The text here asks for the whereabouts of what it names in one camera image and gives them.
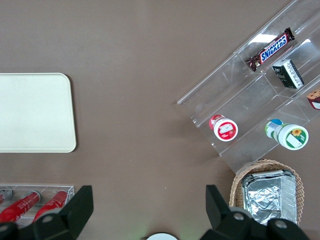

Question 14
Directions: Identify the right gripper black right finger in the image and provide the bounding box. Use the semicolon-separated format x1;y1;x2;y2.
199;184;270;240

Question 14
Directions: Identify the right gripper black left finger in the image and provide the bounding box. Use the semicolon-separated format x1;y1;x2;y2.
32;185;95;240

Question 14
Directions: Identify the light wicker basket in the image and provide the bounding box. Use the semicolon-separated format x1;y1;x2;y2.
229;159;305;227

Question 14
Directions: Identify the cream rectangular serving tray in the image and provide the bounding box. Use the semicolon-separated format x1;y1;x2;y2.
0;72;77;154

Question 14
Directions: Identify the clear acrylic bottle rack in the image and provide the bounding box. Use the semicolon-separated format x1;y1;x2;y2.
0;184;76;227

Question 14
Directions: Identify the aluminium foil container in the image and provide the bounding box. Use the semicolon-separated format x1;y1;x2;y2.
241;169;297;181
241;174;298;226

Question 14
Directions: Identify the red lid yogurt bottle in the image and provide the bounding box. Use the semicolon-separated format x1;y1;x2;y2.
208;113;239;142

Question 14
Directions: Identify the green lid yogurt bottle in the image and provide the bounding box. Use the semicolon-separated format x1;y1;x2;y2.
264;118;310;151

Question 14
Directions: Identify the clear acrylic stepped display stand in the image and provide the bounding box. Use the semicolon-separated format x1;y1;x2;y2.
176;0;320;176

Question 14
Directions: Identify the chocolate chip cookie box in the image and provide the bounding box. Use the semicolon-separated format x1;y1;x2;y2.
306;86;320;111

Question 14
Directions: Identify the small black white carton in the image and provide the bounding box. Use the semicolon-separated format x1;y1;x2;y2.
271;59;306;90

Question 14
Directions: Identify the Snickers chocolate bar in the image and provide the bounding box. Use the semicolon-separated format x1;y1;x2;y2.
244;27;296;73

